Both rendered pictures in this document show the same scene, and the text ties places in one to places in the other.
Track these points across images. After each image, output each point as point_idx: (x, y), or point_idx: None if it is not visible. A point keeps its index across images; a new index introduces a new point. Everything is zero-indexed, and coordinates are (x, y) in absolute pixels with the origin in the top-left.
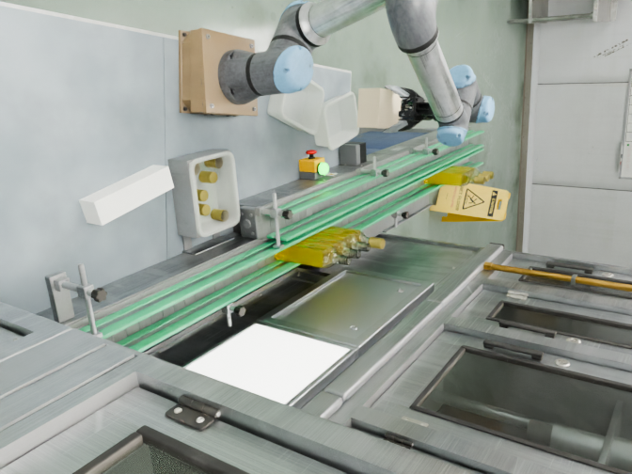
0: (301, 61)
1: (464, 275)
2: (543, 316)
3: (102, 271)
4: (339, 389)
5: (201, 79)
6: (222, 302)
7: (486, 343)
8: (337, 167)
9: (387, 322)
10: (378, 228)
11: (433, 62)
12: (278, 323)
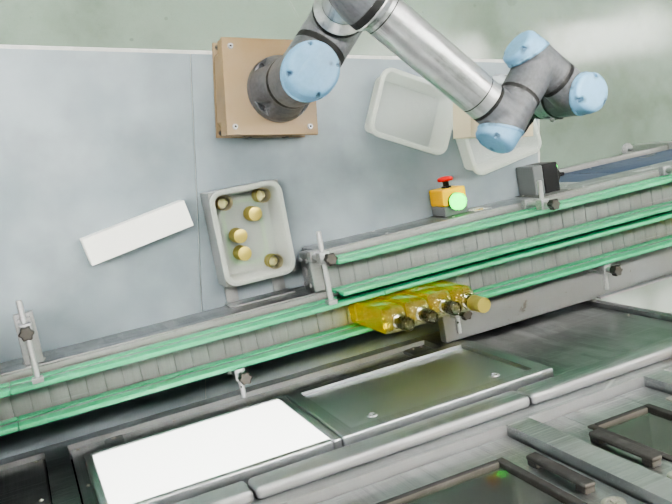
0: (313, 59)
1: (617, 360)
2: None
3: (110, 318)
4: (259, 482)
5: (223, 96)
6: (229, 365)
7: (528, 458)
8: (505, 200)
9: (418, 412)
10: (585, 291)
11: (398, 36)
12: (299, 400)
